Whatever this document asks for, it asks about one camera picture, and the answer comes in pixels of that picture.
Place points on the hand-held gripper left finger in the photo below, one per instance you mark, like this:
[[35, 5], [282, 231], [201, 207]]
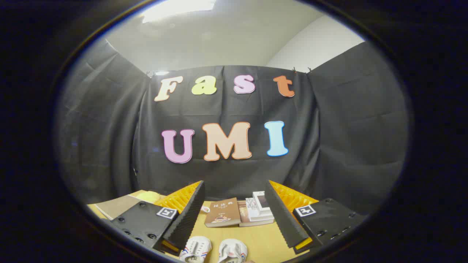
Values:
[[190, 215]]

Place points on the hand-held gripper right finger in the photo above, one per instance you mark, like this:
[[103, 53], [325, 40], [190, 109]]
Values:
[[283, 215]]

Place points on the white canvas shoe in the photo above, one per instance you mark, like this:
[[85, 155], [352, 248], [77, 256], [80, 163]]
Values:
[[196, 249], [233, 251]]

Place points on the tan storage box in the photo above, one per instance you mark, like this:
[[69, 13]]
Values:
[[117, 207]]

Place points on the green and pink plush toy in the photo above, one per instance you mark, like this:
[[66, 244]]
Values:
[[205, 209]]

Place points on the brown cover book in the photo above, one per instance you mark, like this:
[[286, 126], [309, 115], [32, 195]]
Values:
[[223, 213]]

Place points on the tan thick book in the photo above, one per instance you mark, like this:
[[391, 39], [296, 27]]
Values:
[[243, 217]]

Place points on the yellow plush toy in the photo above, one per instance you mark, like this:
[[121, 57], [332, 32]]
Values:
[[148, 196]]

